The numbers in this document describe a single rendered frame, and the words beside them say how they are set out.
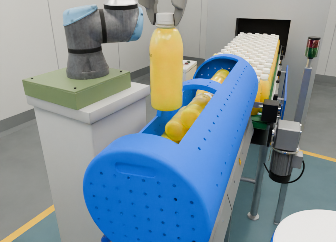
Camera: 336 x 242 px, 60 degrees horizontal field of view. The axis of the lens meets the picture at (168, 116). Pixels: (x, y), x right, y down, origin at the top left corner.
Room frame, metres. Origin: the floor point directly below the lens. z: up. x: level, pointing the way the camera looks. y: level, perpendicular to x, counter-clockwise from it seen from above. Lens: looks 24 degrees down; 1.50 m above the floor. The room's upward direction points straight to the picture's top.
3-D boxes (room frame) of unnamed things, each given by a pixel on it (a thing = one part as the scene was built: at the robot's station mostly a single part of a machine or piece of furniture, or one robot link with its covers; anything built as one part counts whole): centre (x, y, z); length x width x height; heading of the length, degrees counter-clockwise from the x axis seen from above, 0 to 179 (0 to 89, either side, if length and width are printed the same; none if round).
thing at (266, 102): (1.28, -0.49, 0.95); 0.10 x 0.07 x 0.10; 69
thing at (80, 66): (1.03, 0.29, 1.26); 0.15 x 0.15 x 0.10
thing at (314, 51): (1.54, -0.76, 1.18); 0.06 x 0.06 x 0.05
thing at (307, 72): (1.54, -0.76, 0.55); 0.04 x 0.04 x 1.10; 69
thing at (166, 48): (0.59, 0.00, 1.35); 0.07 x 0.07 x 0.19
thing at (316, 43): (1.54, -0.76, 1.23); 0.06 x 0.06 x 0.04
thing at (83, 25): (1.03, 0.29, 1.38); 0.13 x 0.12 x 0.14; 108
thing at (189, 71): (1.61, -0.09, 1.05); 0.20 x 0.10 x 0.10; 159
